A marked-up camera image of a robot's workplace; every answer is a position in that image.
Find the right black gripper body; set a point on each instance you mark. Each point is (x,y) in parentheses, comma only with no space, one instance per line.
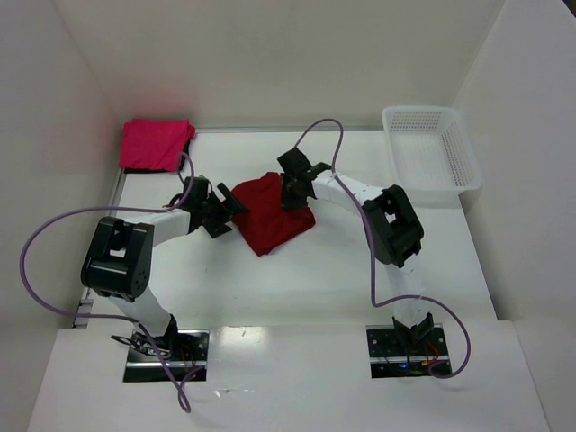
(292,190)

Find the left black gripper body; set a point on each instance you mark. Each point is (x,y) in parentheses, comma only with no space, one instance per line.
(220,213)

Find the dark red t-shirt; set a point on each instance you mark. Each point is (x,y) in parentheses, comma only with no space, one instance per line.
(267,225)

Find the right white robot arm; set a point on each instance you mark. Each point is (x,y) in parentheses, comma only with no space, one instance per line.
(393,233)

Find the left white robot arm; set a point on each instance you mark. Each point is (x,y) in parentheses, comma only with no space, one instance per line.
(118,262)

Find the folded pink t-shirt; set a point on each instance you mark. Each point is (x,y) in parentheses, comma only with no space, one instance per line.
(154,144)

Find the white plastic basket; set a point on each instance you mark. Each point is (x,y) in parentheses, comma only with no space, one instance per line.
(430,150)

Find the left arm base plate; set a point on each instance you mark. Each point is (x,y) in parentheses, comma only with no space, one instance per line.
(143,366)

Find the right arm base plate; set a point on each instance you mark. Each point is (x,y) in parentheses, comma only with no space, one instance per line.
(388,359)

